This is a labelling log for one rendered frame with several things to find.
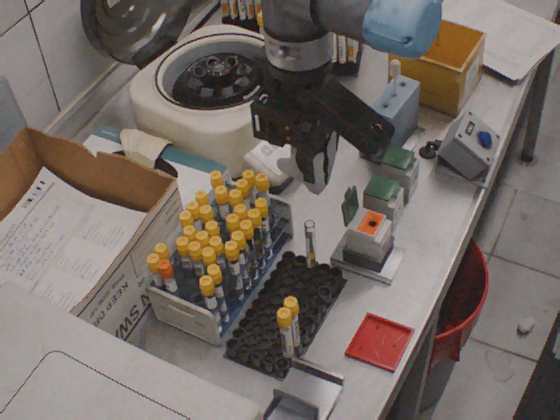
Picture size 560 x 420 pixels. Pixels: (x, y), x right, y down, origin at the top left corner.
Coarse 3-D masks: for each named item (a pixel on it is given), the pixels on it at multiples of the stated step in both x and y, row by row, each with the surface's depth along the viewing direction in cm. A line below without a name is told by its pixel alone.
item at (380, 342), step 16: (368, 320) 93; (384, 320) 93; (368, 336) 92; (384, 336) 92; (400, 336) 91; (352, 352) 90; (368, 352) 90; (384, 352) 90; (400, 352) 89; (384, 368) 88
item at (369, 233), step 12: (360, 216) 96; (372, 216) 95; (384, 216) 95; (348, 228) 94; (360, 228) 94; (372, 228) 94; (384, 228) 95; (348, 240) 96; (360, 240) 95; (372, 240) 94; (384, 240) 95; (360, 252) 97; (372, 252) 95
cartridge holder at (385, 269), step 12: (336, 252) 100; (348, 252) 97; (384, 252) 96; (396, 252) 99; (336, 264) 100; (348, 264) 99; (360, 264) 98; (372, 264) 96; (384, 264) 98; (396, 264) 98; (372, 276) 98; (384, 276) 97
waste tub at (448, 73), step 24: (456, 24) 121; (432, 48) 128; (456, 48) 124; (480, 48) 118; (408, 72) 118; (432, 72) 115; (456, 72) 112; (480, 72) 124; (432, 96) 119; (456, 96) 116
